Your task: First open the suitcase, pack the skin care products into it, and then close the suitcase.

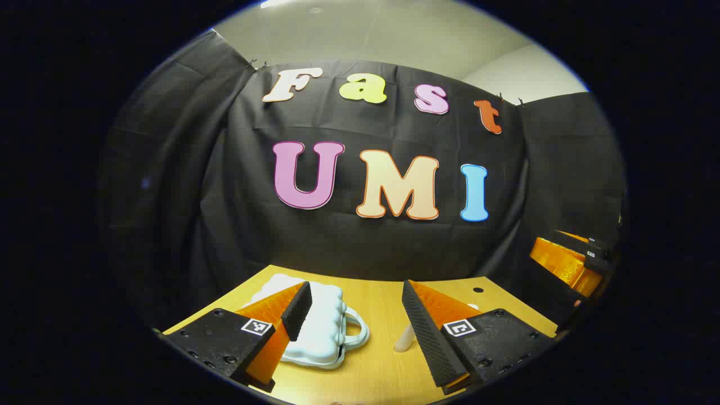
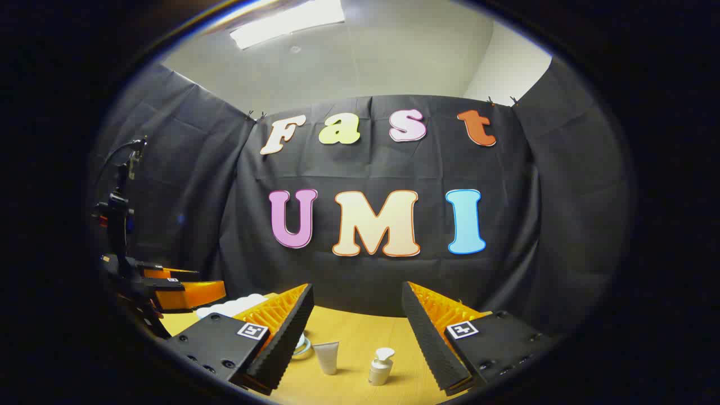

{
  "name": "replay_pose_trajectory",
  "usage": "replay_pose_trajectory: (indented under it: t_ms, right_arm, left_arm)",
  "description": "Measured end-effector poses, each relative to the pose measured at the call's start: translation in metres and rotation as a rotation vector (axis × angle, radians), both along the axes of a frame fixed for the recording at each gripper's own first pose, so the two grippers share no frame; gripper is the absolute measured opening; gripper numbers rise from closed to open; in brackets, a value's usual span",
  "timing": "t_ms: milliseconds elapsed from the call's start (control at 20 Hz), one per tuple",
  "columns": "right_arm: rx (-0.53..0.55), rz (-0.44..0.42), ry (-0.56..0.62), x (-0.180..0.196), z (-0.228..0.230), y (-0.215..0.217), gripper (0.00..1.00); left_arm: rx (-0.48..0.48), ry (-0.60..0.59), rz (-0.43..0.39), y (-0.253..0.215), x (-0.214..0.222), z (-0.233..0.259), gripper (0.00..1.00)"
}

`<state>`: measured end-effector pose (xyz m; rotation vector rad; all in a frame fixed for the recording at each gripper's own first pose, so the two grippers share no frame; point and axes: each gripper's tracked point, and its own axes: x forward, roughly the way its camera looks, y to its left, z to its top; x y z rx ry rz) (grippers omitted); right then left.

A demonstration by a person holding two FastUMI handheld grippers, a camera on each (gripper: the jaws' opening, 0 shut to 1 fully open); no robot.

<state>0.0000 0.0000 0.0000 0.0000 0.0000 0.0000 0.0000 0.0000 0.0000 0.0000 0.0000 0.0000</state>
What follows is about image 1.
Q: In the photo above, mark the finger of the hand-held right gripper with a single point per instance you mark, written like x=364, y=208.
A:
x=568, y=264

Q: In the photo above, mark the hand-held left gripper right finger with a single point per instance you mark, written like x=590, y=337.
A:
x=427, y=337

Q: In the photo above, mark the white squeeze tube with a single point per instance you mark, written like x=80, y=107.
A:
x=405, y=337

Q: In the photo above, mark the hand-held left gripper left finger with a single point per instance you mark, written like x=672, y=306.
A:
x=297, y=315

